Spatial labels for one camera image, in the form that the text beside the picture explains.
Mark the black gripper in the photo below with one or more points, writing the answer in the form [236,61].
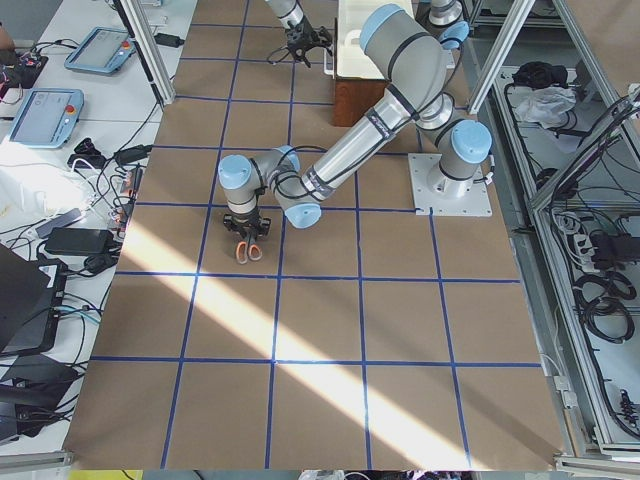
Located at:
[299,38]
[245,223]

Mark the orange grey scissors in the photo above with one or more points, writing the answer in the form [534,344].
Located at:
[248,250]

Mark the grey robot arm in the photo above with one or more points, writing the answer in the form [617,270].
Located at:
[414,63]
[291,15]

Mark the brown wooden drawer cabinet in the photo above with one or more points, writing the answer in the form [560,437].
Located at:
[353,97]

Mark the white plastic tray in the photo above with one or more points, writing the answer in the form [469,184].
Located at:
[354,18]

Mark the black power adapter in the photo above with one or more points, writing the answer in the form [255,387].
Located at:
[78,241]

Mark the blue teach pendant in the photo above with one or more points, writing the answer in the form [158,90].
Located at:
[103,51]
[46,118]

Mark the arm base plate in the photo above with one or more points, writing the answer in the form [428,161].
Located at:
[437,195]

